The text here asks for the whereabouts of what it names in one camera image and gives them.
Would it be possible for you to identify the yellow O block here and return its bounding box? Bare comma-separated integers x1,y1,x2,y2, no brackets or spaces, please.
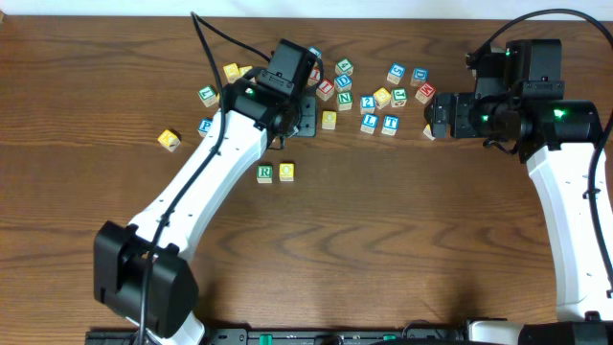
279,162,295,182
322,110,337,130

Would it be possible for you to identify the green R block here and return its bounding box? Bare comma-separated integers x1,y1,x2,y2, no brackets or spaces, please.
257,165,273,184

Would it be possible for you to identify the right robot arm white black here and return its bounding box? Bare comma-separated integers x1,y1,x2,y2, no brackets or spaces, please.
424,39,612,344

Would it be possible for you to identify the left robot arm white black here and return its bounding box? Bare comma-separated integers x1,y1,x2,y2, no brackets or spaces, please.
94,68,317,344

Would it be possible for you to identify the yellow block far right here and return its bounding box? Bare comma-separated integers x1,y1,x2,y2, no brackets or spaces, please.
423,125,435,141

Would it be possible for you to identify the red M block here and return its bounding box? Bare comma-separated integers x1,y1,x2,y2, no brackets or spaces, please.
416,82,436,104

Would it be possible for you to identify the red I block lower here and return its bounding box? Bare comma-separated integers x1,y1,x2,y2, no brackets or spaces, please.
316,79,335,102

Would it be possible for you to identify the red i block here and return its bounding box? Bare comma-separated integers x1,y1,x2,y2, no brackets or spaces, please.
316,79,335,102
307,67,324,87

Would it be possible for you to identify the green N block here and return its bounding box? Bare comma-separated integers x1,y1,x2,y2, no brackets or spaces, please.
336,91,353,111

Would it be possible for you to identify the red I block upper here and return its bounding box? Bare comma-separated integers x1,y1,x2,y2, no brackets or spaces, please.
307,67,324,87

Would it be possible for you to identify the blue D block right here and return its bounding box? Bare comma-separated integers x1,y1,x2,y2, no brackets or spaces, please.
410,67,429,87

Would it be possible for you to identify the blue d block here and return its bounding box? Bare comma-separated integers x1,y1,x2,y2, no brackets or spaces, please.
410,67,429,87
334,74,352,93

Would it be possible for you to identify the blue D block centre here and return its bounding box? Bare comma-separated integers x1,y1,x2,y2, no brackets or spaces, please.
334,74,352,93

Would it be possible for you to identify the green J block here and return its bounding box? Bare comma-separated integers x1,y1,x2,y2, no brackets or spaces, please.
391,88,408,107

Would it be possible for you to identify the blue L block lower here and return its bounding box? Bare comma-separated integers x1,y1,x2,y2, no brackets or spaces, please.
360,113,379,134

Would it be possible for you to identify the blue l block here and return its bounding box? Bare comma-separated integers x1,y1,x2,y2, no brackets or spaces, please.
308,46,322,58
360,113,379,134

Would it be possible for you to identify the blue 2 block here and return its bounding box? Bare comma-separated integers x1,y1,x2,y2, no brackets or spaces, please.
360,95,375,114

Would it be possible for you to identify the blue T block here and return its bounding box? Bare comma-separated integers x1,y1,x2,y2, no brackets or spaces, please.
381,115,399,136

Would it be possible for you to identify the green 4 block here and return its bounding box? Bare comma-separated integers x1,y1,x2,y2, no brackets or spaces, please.
335,57,354,76

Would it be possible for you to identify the blue 5 block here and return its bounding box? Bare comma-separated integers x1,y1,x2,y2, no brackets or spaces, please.
386,62,406,85

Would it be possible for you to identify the yellow block centre right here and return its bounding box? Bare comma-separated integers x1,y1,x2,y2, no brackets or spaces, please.
373,87,392,109

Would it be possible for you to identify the blue L block top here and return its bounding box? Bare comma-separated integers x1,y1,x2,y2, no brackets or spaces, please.
308,46,322,58

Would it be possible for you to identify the yellow S block top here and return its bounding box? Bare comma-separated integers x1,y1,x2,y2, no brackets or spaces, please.
239,66,252,77

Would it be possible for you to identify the yellow block top left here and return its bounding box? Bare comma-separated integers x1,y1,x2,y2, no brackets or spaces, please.
222,63,241,83

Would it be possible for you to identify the blue P block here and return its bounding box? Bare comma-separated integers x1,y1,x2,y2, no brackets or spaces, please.
197,118,213,137

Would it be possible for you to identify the green L block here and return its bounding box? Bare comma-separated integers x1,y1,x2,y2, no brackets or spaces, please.
198,85,219,107

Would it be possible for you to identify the yellow block far left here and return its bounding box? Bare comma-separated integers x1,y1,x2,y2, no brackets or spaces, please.
157,129,181,152

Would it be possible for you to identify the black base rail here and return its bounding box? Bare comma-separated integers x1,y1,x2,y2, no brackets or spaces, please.
84,318,509,345

